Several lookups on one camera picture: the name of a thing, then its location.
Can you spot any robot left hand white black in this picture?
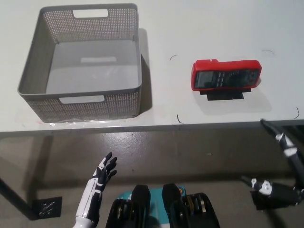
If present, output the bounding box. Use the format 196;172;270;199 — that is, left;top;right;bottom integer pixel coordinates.
91;152;118;193

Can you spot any robot right hand white black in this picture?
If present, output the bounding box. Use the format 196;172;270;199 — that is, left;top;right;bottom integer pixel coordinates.
241;118;304;211

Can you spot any red digital multimeter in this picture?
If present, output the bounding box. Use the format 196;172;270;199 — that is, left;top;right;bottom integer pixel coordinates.
191;58;263;91

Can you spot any robot left black body block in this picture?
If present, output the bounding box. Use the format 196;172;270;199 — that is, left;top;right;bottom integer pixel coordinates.
105;184;152;228

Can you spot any robot black body block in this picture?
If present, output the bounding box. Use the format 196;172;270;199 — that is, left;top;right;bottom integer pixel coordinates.
161;182;220;228
105;184;152;228

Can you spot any black table foot plate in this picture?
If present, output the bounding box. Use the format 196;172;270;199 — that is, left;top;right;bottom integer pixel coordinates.
31;196;63;219

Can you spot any grey perforated plastic basket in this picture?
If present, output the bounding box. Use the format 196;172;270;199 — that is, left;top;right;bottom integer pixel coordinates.
16;3;144;124

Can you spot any robot right black body block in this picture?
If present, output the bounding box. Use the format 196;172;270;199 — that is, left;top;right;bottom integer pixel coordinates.
161;182;220;228

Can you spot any black perforated foam pad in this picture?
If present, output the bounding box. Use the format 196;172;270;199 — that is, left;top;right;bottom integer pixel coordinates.
206;91;246;102

